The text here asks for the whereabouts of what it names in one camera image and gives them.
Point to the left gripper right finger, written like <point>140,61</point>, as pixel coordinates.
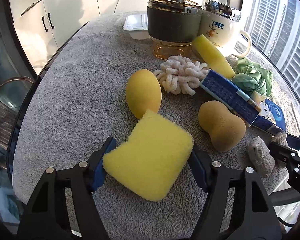
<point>253,215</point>

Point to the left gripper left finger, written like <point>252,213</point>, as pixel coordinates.
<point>46,214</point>

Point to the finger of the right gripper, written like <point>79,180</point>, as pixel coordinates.
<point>292,161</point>
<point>293,141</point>

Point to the grey knitted cloth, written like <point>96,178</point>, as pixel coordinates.
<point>260,157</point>

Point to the tan gourd-shaped sponge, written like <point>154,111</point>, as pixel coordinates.
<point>225,129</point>

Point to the green cloth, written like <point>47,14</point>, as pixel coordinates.
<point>252,77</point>

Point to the yellow square sponge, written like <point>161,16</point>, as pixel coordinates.
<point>151,159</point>

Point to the yellow wedge sponge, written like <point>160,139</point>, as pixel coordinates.
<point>212,56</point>

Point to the yellow egg-shaped sponge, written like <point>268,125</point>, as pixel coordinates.
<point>143,92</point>

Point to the blue tissue pack with bear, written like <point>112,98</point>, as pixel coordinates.
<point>271,118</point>

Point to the metal mesh chair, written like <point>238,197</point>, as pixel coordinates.
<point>7,115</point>

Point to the grey towel mat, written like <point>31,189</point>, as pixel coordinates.
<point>80,102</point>

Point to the white chenille scrubber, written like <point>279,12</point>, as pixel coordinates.
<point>179,74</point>

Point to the white ceramic mug chrome lid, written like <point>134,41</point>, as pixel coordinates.
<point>220,23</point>

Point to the amber glass tumbler green sleeve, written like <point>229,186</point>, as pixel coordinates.
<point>172,26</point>

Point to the white plastic tray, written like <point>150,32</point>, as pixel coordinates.
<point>137,26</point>

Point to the white cabinet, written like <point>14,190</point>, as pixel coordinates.
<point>43,26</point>

